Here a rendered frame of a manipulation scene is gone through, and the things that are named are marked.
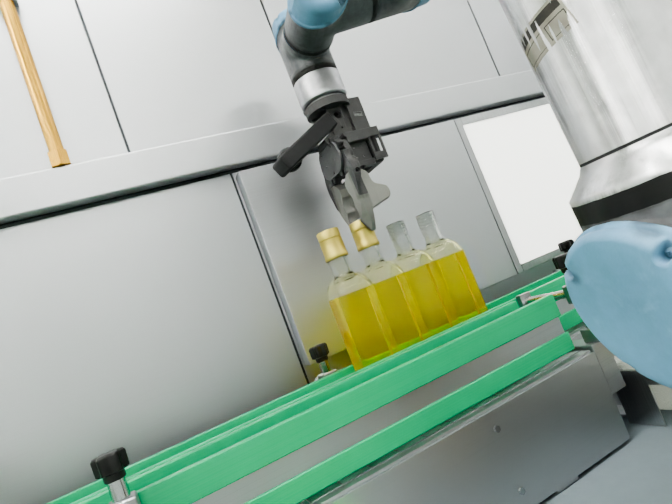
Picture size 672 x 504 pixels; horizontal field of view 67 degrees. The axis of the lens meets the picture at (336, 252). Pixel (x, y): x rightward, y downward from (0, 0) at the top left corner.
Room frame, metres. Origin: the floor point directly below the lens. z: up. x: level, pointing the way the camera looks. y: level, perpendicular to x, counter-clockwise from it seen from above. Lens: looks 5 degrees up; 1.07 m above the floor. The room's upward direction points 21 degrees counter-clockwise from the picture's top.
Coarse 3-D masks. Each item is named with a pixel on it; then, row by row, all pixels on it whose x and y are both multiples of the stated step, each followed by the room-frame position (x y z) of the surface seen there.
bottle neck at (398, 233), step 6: (396, 222) 0.77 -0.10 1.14; (402, 222) 0.78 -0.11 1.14; (390, 228) 0.78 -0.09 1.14; (396, 228) 0.77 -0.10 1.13; (402, 228) 0.78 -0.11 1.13; (390, 234) 0.78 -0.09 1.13; (396, 234) 0.78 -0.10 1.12; (402, 234) 0.78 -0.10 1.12; (408, 234) 0.78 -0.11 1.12; (396, 240) 0.78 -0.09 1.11; (402, 240) 0.78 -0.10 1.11; (408, 240) 0.78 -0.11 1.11; (396, 246) 0.78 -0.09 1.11; (402, 246) 0.78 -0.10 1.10; (408, 246) 0.78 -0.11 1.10; (396, 252) 0.79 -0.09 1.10; (402, 252) 0.78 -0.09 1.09
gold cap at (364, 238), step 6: (354, 222) 0.75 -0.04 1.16; (360, 222) 0.75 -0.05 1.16; (354, 228) 0.75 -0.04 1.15; (360, 228) 0.75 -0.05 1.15; (366, 228) 0.75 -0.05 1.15; (354, 234) 0.76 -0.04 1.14; (360, 234) 0.75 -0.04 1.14; (366, 234) 0.75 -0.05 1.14; (372, 234) 0.75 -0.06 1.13; (354, 240) 0.76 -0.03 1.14; (360, 240) 0.75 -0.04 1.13; (366, 240) 0.75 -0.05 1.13; (372, 240) 0.75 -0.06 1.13; (378, 240) 0.76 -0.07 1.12; (360, 246) 0.75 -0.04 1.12; (366, 246) 0.75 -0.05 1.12
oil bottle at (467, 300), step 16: (448, 240) 0.80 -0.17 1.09; (432, 256) 0.79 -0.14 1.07; (448, 256) 0.78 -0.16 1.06; (464, 256) 0.80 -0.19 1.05; (448, 272) 0.78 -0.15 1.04; (464, 272) 0.79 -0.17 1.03; (448, 288) 0.78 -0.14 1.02; (464, 288) 0.79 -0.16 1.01; (464, 304) 0.78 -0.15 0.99; (480, 304) 0.79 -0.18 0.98; (464, 320) 0.78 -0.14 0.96
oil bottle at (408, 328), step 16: (368, 272) 0.74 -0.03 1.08; (384, 272) 0.74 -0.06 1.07; (400, 272) 0.75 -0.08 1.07; (384, 288) 0.73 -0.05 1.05; (400, 288) 0.74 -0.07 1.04; (384, 304) 0.73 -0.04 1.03; (400, 304) 0.74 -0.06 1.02; (416, 304) 0.75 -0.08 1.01; (400, 320) 0.73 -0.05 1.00; (416, 320) 0.75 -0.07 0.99; (400, 336) 0.73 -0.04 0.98; (416, 336) 0.74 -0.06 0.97
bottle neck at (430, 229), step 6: (420, 216) 0.80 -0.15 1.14; (426, 216) 0.80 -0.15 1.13; (432, 216) 0.80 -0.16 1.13; (420, 222) 0.81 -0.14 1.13; (426, 222) 0.80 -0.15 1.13; (432, 222) 0.80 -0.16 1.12; (420, 228) 0.81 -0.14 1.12; (426, 228) 0.80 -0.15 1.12; (432, 228) 0.80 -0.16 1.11; (438, 228) 0.80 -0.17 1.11; (426, 234) 0.80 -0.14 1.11; (432, 234) 0.80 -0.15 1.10; (438, 234) 0.80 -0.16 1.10; (426, 240) 0.81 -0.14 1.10; (432, 240) 0.80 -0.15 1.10
